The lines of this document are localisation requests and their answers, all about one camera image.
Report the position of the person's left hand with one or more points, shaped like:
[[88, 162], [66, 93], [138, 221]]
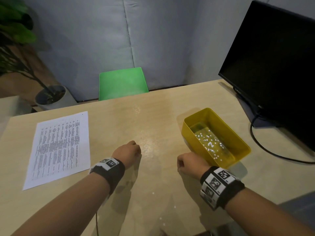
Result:
[[128, 152]]

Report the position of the person's right hand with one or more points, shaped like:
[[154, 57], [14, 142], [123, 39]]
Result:
[[193, 164]]

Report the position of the yellow plastic bin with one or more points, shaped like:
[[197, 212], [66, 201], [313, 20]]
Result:
[[228, 135]]

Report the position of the white printed paper sheet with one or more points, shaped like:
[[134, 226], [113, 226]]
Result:
[[59, 149]]

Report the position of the person's right forearm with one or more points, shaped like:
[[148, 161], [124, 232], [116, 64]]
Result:
[[265, 216]]

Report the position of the person's left forearm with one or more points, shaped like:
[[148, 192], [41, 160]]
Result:
[[64, 208]]

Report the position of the black wristband single marker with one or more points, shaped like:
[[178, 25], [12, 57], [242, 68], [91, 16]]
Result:
[[110, 173]]

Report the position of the black wristband several markers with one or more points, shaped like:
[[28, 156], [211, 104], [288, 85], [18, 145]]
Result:
[[226, 191]]

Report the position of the green stool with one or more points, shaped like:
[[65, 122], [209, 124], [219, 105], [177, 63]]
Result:
[[123, 83]]

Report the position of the beige armchair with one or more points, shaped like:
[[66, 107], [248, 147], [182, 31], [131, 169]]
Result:
[[9, 113]]

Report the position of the black monitor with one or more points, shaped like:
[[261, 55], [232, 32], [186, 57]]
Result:
[[275, 66]]

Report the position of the green potted plant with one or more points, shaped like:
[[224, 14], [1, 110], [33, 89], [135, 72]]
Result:
[[14, 27]]

